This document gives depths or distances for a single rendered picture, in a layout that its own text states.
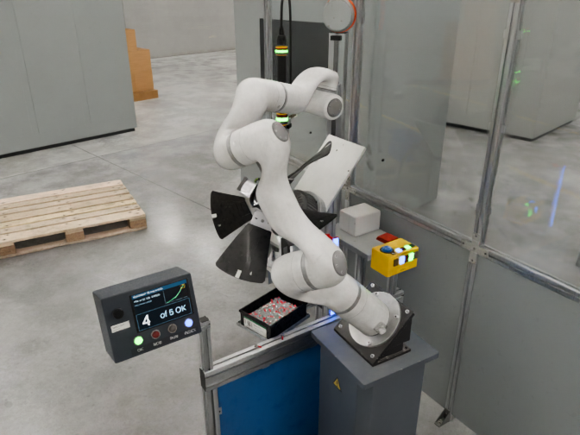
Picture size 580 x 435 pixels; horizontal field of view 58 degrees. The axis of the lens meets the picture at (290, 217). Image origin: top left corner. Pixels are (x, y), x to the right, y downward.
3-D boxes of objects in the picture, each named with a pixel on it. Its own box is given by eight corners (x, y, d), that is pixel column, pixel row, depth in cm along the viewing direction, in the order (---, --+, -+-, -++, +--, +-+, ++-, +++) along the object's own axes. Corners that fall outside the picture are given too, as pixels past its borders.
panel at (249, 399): (379, 425, 247) (390, 307, 219) (381, 426, 246) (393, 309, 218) (223, 513, 205) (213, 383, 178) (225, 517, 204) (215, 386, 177)
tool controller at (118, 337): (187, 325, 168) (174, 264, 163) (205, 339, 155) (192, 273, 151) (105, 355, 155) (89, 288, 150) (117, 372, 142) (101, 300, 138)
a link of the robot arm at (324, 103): (305, 84, 177) (299, 110, 179) (329, 90, 167) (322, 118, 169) (324, 88, 182) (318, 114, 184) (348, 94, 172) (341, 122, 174)
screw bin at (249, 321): (276, 300, 218) (276, 286, 215) (307, 316, 208) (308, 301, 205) (238, 324, 203) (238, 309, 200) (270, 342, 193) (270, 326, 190)
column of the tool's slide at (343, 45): (323, 336, 328) (332, 31, 253) (335, 338, 325) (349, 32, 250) (319, 341, 323) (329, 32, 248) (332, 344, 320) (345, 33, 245)
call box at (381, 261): (399, 259, 218) (400, 236, 214) (416, 269, 210) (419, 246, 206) (369, 270, 210) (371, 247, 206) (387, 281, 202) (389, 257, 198)
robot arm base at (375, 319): (412, 318, 163) (382, 293, 151) (368, 359, 165) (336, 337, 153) (381, 282, 178) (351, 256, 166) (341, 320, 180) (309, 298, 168)
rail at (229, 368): (395, 302, 222) (397, 286, 219) (402, 307, 219) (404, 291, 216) (200, 386, 177) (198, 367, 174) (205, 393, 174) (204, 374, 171)
